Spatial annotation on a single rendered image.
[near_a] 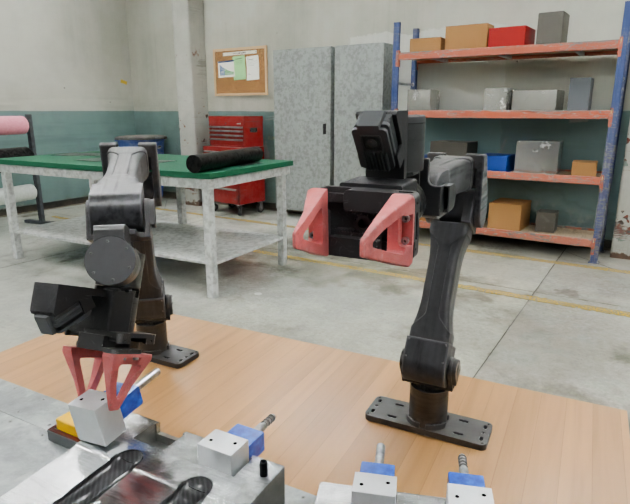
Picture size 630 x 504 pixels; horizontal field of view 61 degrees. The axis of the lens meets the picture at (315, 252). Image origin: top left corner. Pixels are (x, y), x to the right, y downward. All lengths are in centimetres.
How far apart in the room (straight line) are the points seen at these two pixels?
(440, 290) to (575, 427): 33
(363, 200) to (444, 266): 38
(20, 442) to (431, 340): 66
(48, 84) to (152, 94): 144
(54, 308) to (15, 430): 40
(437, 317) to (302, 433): 29
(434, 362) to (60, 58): 781
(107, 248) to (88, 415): 22
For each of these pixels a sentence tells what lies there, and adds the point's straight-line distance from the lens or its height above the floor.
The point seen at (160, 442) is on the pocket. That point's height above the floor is 86.
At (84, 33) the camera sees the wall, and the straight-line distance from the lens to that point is 862.
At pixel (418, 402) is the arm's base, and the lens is 91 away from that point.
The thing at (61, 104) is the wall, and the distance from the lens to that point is 829.
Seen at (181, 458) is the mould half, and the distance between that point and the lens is 72.
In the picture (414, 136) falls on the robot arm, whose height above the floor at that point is 128.
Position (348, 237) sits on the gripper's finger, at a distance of 53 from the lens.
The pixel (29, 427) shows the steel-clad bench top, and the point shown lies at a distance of 104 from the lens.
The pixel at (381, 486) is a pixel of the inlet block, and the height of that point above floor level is 88.
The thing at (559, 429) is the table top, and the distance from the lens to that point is 101.
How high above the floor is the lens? 130
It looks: 15 degrees down
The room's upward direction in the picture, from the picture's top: straight up
